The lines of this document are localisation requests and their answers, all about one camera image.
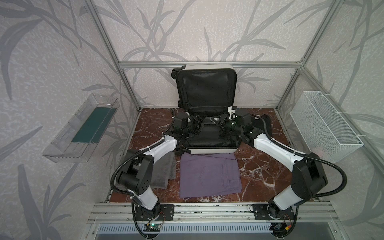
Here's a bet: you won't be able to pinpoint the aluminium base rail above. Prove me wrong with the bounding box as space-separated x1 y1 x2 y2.
87 202 341 224

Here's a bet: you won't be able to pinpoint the purple trousers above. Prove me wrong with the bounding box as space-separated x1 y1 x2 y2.
180 153 242 199

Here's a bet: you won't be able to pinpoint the white hard-shell suitcase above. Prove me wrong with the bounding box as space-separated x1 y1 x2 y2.
171 64 241 155

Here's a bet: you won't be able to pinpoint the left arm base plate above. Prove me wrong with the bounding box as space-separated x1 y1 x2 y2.
133 204 175 221

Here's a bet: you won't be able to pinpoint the green circuit board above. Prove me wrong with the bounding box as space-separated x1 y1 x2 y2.
143 224 163 232

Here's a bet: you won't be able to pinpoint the pink object in basket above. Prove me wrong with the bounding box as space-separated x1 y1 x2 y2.
311 147 328 159

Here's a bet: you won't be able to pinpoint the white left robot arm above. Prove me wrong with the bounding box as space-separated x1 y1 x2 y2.
110 112 203 211

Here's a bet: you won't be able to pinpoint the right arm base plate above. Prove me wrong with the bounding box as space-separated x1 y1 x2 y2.
249 203 295 221

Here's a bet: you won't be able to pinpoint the right circuit board with wires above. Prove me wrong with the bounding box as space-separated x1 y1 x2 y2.
270 223 292 235

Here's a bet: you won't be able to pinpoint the aluminium frame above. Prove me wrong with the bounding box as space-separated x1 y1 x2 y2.
88 1 384 168

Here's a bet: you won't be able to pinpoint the white wire basket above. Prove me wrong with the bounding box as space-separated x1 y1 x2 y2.
290 91 364 163

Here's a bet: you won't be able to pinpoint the black shirt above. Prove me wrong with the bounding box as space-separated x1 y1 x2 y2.
254 115 273 139

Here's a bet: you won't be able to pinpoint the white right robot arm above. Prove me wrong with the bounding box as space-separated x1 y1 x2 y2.
218 109 348 212

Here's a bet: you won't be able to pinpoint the grey folded towel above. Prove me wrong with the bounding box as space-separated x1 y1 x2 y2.
151 152 176 190

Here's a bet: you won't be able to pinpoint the clear plastic wall shelf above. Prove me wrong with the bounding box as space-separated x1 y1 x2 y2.
42 94 120 163

